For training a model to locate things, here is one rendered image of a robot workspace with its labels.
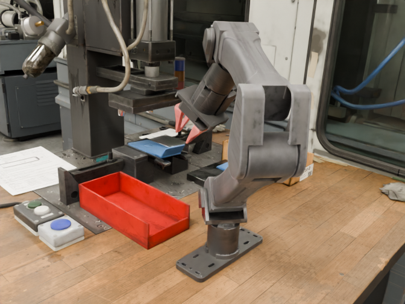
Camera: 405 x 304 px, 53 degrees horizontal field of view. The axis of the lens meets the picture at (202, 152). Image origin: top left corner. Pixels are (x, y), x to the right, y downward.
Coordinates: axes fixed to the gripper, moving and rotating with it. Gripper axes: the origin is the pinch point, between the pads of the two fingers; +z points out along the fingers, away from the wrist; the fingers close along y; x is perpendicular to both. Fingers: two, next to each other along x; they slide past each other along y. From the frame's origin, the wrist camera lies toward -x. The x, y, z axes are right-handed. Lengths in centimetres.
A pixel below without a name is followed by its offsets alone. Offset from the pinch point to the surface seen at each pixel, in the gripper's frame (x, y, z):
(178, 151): -13.1, 3.9, 17.1
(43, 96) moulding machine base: -156, 203, 235
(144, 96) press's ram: -9.6, 18.3, 9.1
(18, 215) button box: 25.7, 12.2, 28.5
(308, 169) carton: -41.7, -22.7, 10.6
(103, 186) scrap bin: 6.0, 8.1, 25.6
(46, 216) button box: 23.1, 7.3, 23.9
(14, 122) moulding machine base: -126, 198, 254
